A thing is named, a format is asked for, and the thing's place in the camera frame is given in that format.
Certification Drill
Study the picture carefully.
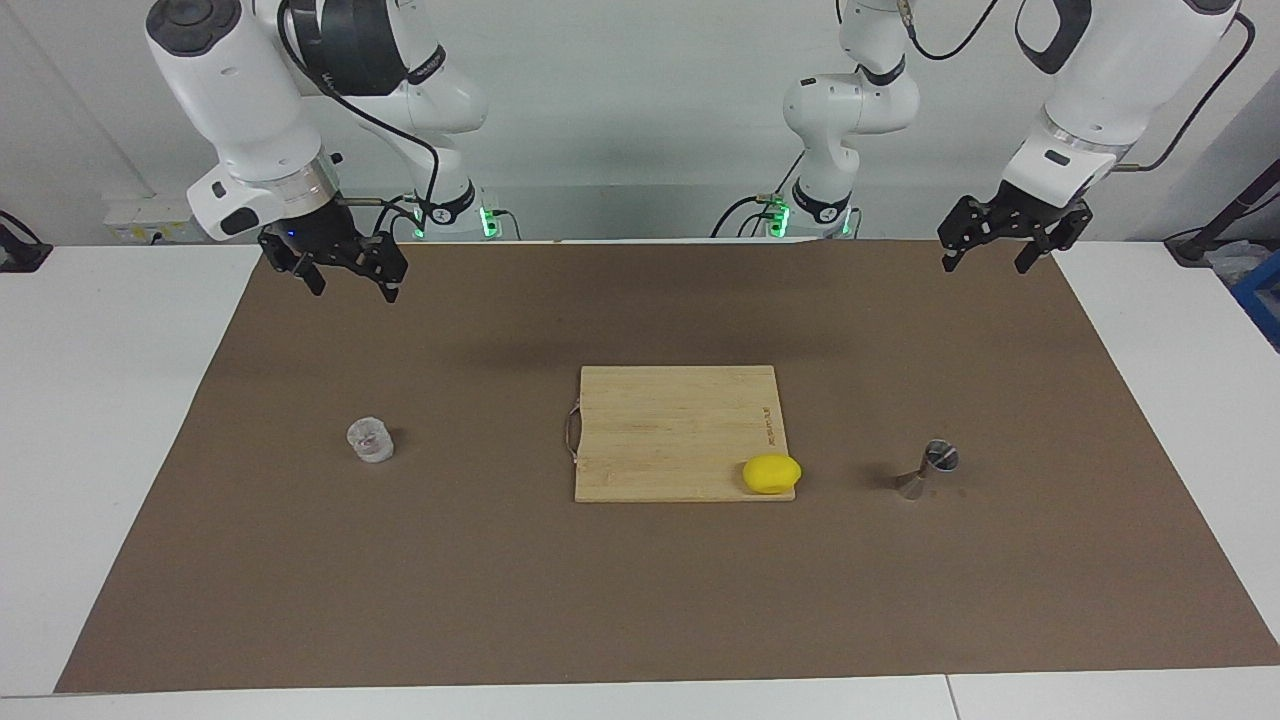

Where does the clear glass cup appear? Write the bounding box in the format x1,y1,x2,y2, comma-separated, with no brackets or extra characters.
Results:
346,416,395,464

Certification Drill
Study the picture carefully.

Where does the wooden cutting board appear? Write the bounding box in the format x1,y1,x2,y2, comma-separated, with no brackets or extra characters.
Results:
565,365,798,504

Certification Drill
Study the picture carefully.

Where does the crumpled clear plastic bag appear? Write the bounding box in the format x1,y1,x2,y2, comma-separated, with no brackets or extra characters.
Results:
1205,240,1263,286

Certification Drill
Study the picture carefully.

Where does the yellow lemon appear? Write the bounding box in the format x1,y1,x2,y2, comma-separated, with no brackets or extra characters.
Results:
742,453,803,496

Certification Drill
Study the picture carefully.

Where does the black stand leg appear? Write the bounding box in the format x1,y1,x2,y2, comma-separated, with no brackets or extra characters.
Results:
1165,160,1280,266

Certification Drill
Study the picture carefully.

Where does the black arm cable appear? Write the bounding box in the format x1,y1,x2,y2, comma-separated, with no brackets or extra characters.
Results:
900,0,1257,173
278,0,441,241

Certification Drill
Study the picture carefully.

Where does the steel jigger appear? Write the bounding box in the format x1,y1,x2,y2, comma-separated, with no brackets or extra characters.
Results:
893,439,961,501

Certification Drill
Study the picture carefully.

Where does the blue box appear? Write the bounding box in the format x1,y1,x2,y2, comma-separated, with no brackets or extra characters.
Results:
1230,250,1280,351

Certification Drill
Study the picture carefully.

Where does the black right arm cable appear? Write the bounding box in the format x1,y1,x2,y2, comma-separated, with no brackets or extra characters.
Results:
278,0,441,241

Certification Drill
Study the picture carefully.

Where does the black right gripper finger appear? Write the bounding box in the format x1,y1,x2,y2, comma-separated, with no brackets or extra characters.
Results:
265,250,327,297
362,232,409,304

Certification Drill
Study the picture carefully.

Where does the black base cable bundle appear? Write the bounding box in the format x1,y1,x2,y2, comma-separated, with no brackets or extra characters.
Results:
710,150,806,239

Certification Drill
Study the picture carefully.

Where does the brown table mat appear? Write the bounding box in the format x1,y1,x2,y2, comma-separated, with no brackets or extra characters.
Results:
55,238,1280,694

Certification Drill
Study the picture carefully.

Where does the white wall socket strip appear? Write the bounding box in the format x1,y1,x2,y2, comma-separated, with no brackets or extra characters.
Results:
103,197,198,245

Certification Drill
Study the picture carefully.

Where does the black clamp mount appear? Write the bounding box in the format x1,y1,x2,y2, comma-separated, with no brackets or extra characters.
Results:
0,210,53,273

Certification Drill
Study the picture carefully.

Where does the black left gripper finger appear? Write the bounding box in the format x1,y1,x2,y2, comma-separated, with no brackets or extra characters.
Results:
1013,208,1093,276
937,195,1001,273

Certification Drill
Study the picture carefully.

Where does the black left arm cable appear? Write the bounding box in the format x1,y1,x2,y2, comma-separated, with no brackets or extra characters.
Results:
900,0,1257,173

